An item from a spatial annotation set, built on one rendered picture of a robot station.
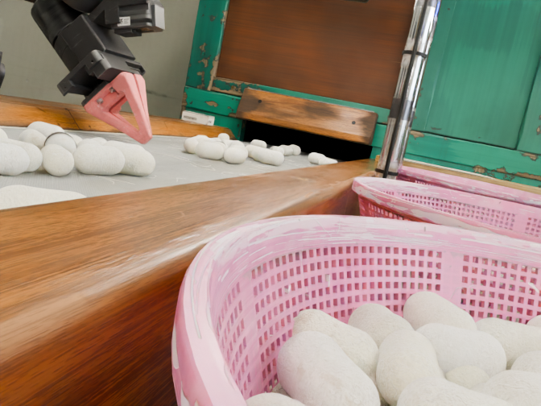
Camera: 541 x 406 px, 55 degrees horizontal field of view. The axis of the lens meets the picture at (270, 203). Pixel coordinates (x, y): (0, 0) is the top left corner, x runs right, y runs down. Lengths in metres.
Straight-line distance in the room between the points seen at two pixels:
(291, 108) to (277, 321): 1.00
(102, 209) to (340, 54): 1.06
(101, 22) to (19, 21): 1.81
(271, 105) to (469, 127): 0.42
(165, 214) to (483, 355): 0.11
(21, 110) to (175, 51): 1.53
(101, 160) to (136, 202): 0.19
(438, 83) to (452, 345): 1.00
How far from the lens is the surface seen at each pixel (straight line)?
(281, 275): 0.16
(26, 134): 0.43
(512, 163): 1.16
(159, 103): 2.13
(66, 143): 0.40
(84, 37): 0.65
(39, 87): 2.39
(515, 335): 0.22
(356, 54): 1.19
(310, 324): 0.17
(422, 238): 0.23
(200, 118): 1.11
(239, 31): 1.26
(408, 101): 0.59
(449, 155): 1.15
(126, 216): 0.16
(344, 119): 1.11
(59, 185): 0.32
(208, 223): 0.16
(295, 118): 1.13
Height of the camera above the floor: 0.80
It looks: 9 degrees down
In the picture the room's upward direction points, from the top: 12 degrees clockwise
